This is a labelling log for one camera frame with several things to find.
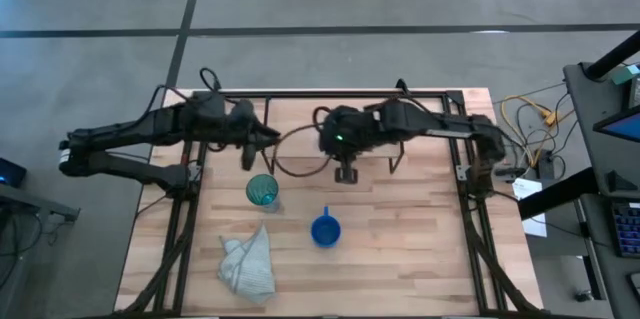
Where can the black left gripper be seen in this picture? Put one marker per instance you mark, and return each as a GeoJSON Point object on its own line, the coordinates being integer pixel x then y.
{"type": "Point", "coordinates": [250, 126]}

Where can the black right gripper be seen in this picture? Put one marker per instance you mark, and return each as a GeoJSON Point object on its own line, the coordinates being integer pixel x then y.
{"type": "Point", "coordinates": [350, 134]}

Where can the green translucent plastic cup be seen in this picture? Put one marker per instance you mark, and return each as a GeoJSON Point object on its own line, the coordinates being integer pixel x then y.
{"type": "Point", "coordinates": [262, 189]}

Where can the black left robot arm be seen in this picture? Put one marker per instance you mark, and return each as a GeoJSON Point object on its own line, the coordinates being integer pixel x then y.
{"type": "Point", "coordinates": [125, 131]}

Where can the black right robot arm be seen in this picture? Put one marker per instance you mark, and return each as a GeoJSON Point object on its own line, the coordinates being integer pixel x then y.
{"type": "Point", "coordinates": [450, 126]}

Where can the crumpled grey cloth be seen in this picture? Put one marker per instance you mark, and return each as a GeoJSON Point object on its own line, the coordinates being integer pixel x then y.
{"type": "Point", "coordinates": [247, 269]}

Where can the white paper sheet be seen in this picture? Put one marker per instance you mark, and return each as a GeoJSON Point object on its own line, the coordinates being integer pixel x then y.
{"type": "Point", "coordinates": [531, 209]}

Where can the black power strip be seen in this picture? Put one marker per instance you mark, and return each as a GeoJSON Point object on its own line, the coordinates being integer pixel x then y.
{"type": "Point", "coordinates": [546, 165]}

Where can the black diagonal beam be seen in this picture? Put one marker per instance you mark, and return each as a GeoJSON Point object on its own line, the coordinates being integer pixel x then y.
{"type": "Point", "coordinates": [555, 194]}

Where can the grey side table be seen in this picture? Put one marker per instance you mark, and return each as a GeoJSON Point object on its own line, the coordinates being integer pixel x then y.
{"type": "Point", "coordinates": [30, 204]}

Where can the black device with blue light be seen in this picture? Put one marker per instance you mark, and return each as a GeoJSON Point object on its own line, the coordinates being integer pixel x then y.
{"type": "Point", "coordinates": [10, 171]}

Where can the black side desk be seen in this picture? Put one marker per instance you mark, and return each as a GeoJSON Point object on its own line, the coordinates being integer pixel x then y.
{"type": "Point", "coordinates": [585, 129]}

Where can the black caster wheel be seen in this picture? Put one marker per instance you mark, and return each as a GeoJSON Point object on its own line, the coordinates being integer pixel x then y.
{"type": "Point", "coordinates": [583, 295]}

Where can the tilted screen with blue display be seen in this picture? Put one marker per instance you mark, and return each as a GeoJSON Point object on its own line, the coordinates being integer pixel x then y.
{"type": "Point", "coordinates": [620, 126]}

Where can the black keyboard with blue keys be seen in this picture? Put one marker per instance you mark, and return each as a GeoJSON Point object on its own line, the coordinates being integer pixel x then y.
{"type": "Point", "coordinates": [627, 229]}

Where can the black diagonal pole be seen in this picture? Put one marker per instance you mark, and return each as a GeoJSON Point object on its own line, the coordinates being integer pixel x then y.
{"type": "Point", "coordinates": [612, 56]}

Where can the teal box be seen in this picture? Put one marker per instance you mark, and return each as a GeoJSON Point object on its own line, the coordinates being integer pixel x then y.
{"type": "Point", "coordinates": [625, 74]}

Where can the wooden shelf with black frame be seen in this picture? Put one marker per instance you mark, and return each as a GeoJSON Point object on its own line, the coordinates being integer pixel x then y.
{"type": "Point", "coordinates": [295, 121]}

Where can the black metal table frame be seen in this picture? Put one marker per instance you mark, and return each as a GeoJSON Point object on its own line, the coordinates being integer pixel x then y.
{"type": "Point", "coordinates": [475, 239]}

